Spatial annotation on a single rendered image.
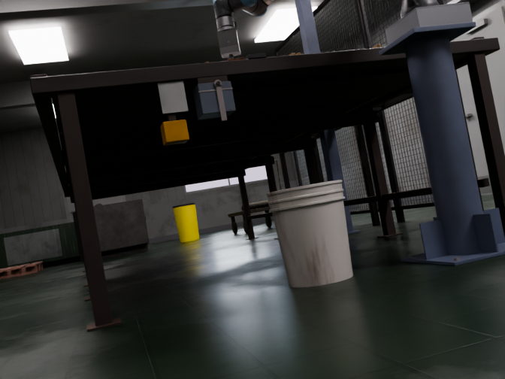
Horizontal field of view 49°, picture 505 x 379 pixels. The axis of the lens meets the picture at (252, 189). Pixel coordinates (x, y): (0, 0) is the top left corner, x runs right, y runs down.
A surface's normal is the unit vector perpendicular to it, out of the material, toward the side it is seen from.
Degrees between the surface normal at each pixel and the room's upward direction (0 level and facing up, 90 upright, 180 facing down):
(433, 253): 90
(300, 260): 93
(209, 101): 90
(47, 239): 90
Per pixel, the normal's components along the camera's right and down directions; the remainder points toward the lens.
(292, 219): -0.49, 0.11
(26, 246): 0.25, -0.08
